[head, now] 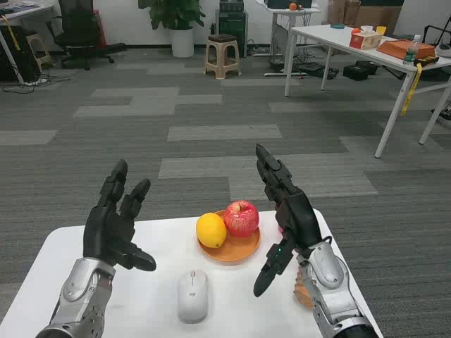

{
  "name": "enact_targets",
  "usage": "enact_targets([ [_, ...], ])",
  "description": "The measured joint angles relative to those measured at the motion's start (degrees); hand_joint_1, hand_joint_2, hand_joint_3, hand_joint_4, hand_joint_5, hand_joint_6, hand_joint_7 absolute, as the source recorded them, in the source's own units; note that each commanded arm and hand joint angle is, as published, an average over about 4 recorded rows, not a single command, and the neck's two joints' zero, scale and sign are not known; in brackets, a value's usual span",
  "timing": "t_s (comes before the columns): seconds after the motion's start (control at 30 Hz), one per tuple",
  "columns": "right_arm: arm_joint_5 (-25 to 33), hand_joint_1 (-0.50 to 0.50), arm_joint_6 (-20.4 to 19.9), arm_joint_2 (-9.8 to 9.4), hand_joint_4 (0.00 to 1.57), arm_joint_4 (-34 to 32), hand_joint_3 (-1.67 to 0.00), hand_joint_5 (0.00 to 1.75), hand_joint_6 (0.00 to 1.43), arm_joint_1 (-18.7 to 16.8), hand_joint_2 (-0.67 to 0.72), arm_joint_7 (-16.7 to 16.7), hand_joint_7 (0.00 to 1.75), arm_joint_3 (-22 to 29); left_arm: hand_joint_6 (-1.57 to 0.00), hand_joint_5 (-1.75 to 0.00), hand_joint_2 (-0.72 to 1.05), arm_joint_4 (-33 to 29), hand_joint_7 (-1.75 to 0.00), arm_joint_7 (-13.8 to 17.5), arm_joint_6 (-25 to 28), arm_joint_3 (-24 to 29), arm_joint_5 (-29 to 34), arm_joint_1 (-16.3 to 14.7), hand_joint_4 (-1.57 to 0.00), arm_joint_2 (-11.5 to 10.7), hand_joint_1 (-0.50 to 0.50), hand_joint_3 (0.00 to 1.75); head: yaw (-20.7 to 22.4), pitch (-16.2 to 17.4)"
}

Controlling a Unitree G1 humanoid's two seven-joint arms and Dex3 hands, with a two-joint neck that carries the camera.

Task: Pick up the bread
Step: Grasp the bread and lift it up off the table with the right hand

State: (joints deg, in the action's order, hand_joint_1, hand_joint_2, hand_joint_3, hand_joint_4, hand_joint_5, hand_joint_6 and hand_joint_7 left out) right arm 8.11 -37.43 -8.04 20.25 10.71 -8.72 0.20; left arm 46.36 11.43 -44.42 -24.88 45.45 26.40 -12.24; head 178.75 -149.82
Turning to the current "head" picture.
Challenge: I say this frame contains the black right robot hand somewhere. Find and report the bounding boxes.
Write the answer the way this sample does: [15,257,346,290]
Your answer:
[252,143,324,298]

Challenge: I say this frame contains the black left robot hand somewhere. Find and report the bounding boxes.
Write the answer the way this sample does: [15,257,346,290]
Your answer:
[82,158,157,273]

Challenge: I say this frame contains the ridged brown bread loaf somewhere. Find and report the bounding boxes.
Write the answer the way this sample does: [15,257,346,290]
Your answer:
[292,263,314,311]

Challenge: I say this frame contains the red apple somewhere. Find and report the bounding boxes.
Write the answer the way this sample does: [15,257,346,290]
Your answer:
[223,200,260,238]

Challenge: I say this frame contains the orange round plate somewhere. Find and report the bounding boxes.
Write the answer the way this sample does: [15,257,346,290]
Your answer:
[197,210,261,265]

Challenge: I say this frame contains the yellow lemon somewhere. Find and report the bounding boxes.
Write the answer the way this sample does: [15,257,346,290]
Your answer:
[196,213,227,249]

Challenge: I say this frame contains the white computer mouse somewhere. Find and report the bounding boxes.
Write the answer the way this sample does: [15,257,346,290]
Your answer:
[177,270,209,325]

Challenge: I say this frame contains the black flat equipment case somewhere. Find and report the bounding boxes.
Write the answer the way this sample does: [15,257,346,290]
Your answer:
[294,62,340,80]

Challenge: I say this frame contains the black square equipment case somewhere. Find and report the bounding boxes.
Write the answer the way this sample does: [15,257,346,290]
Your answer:
[343,60,380,82]

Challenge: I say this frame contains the large white metal table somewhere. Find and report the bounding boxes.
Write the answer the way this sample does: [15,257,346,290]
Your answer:
[284,25,451,158]

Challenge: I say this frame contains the beige plastic stool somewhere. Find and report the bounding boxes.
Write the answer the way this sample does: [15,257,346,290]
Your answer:
[203,34,243,80]

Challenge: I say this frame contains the orange tissue box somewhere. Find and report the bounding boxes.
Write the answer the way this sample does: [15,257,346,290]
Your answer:
[349,26,384,50]

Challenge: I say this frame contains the white step stool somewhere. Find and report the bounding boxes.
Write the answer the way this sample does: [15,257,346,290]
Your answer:
[25,32,54,70]

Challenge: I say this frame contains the orange flat tray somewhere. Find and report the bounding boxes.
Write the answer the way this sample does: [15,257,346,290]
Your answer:
[376,39,437,65]

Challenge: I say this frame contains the black green equipment cabinet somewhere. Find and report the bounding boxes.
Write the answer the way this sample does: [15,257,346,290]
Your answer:
[215,0,249,58]

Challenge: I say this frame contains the clear water bottle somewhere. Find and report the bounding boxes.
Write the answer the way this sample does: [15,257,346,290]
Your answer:
[403,34,423,66]

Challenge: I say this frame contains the black yellow tape measure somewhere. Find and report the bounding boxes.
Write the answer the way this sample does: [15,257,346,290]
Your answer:
[414,55,440,68]

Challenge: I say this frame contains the black office chair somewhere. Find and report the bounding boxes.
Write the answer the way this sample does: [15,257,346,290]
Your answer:
[47,0,127,71]

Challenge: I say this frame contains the white desk with foot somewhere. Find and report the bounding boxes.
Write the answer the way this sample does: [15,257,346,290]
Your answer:
[255,0,322,77]

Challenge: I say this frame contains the brown cardboard boxes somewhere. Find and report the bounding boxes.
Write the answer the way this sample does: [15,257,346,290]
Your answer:
[327,0,402,35]

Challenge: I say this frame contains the green potted plant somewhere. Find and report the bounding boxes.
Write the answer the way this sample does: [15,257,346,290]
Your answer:
[137,0,207,32]

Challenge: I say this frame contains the yellow hanging tape strap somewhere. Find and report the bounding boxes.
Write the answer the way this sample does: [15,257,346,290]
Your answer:
[400,63,423,116]

